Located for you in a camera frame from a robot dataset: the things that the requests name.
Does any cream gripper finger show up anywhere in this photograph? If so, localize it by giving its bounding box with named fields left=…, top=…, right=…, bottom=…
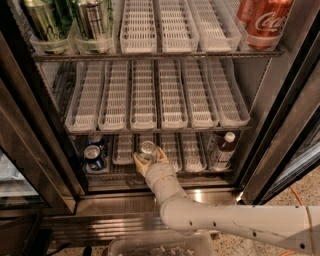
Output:
left=133, top=153, right=151, bottom=176
left=156, top=146, right=169, bottom=163

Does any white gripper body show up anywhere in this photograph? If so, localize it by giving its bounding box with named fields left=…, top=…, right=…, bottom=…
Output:
left=145, top=163, right=178, bottom=194

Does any silver 7up can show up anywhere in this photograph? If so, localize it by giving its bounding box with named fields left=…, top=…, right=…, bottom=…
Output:
left=138, top=141, right=157, bottom=163

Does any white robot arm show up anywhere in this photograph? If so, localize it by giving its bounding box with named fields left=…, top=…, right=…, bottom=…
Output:
left=133, top=144, right=320, bottom=256

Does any clear tray shelf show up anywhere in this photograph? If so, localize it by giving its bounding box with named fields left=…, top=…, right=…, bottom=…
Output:
left=98, top=61, right=129, bottom=131
left=135, top=135, right=156, bottom=154
left=159, top=134, right=182, bottom=172
left=65, top=62, right=104, bottom=133
left=181, top=60, right=219, bottom=129
left=181, top=133, right=207, bottom=172
left=156, top=0, right=199, bottom=53
left=112, top=134, right=134, bottom=165
left=120, top=0, right=157, bottom=54
left=188, top=0, right=241, bottom=52
left=130, top=60, right=157, bottom=130
left=158, top=60, right=188, bottom=129
left=207, top=59, right=250, bottom=128

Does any blue pepsi can front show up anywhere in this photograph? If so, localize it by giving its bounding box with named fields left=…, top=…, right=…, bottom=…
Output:
left=84, top=145, right=105, bottom=171

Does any blue pepsi can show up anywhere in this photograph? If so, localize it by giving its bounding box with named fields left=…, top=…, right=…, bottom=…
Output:
left=88, top=134, right=108, bottom=154
left=84, top=145, right=105, bottom=171

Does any blue pepsi can rear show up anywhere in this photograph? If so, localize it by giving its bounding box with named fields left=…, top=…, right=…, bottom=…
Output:
left=88, top=134, right=108, bottom=154

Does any stainless steel fridge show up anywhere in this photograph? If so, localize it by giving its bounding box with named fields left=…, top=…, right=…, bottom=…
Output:
left=0, top=0, right=320, bottom=245

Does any glass fridge door right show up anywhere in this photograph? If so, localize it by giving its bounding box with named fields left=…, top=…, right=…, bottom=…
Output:
left=232, top=1, right=320, bottom=205

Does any green silver can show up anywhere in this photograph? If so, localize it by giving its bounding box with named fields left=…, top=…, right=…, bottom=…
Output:
left=73, top=0, right=113, bottom=53

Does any red coca-cola can rear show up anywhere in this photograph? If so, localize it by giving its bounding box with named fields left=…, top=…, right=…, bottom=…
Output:
left=237, top=0, right=257, bottom=25

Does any red coca-cola can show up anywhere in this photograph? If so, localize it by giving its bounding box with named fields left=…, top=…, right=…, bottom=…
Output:
left=247, top=0, right=294, bottom=50
left=237, top=0, right=257, bottom=25

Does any red coca-cola can front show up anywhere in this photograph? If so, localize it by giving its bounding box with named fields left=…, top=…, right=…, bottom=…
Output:
left=247, top=0, right=294, bottom=50

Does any green can left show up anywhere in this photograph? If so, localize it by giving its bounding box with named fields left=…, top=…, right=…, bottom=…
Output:
left=22, top=0, right=72, bottom=55

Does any brown drink bottle white cap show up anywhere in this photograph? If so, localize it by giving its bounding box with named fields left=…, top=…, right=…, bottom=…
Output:
left=212, top=132, right=236, bottom=170

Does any middle wire shelf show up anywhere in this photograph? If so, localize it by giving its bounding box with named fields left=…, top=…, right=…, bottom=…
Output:
left=67, top=126, right=253, bottom=136

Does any wire shelf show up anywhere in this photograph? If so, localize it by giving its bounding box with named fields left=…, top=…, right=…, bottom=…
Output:
left=67, top=126, right=253, bottom=136
left=32, top=50, right=285, bottom=62

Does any orange cable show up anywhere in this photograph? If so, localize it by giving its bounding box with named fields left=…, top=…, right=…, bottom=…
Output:
left=279, top=186, right=304, bottom=256

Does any top wire shelf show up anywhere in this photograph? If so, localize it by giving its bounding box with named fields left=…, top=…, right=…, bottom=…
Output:
left=32, top=50, right=285, bottom=62

